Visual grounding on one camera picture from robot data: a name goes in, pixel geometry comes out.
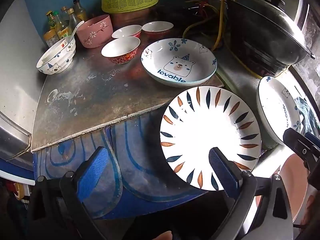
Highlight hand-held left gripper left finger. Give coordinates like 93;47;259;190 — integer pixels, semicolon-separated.
30;146;110;240

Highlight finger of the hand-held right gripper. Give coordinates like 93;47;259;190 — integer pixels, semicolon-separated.
304;132;320;160
283;128;313;165

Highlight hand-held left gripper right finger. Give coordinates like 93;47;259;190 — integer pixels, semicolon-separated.
209;147;294;240

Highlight bear print plate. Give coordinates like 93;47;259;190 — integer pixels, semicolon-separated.
257;76;302;146
141;39;218;87

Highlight leaf pattern plate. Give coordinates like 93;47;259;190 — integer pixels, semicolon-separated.
160;86;262;191

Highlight red patterned bowl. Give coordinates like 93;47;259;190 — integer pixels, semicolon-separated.
142;21;174;36
101;36;141;64
111;25;143;39

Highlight silver refrigerator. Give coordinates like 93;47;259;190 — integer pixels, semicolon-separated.
0;17;45;160

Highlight black wok with lid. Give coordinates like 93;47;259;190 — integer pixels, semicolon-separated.
231;0;316;65

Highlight large bear print bowl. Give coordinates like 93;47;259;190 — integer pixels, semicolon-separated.
36;36;77;75

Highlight yellow lid jar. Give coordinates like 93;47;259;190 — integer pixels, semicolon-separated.
43;29;60;47

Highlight pink floral bowl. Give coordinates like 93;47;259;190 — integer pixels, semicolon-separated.
76;14;112;48

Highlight yellow label clear bottle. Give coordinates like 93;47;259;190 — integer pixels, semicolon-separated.
54;10;69;39

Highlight green label bottle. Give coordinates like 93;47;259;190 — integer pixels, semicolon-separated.
46;10;57;30

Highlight copper pot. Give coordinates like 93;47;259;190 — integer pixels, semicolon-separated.
110;4;150;28

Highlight dark cap bottle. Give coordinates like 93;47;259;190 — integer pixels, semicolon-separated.
72;0;87;22

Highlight yellow cable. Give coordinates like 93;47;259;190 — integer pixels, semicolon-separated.
182;0;263;78

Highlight red wires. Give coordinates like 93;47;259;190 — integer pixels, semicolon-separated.
185;0;225;25

